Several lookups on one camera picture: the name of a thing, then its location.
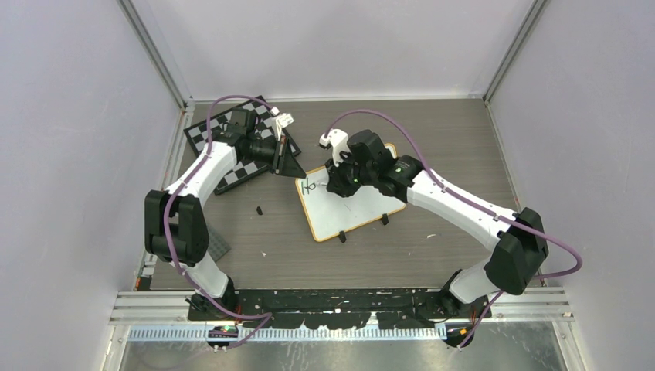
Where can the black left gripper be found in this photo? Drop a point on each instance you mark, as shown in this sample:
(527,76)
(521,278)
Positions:
(284,154)

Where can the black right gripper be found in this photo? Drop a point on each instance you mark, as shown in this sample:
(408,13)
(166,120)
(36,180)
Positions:
(337,183)

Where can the yellow framed whiteboard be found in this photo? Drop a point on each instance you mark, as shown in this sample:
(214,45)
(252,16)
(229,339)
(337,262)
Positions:
(329,215)

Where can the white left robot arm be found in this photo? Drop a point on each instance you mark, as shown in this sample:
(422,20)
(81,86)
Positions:
(174,223)

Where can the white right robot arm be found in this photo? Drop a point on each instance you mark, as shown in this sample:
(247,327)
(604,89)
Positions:
(516,254)

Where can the black white chessboard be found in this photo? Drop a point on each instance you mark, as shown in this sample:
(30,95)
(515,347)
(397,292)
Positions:
(232,147)

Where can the grey studded baseplate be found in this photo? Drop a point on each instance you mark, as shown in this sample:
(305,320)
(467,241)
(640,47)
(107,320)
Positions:
(217,245)

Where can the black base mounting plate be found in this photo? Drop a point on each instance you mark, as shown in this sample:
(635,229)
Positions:
(340,309)

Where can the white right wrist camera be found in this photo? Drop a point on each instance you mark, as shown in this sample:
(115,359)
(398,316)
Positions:
(337,141)

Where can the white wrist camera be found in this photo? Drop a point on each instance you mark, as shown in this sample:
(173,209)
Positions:
(337,141)
(280,121)

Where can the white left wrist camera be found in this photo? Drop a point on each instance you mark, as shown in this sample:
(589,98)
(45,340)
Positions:
(280,121)

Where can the aluminium frame rail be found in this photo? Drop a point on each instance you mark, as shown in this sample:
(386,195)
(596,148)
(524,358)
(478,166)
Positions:
(181,316)

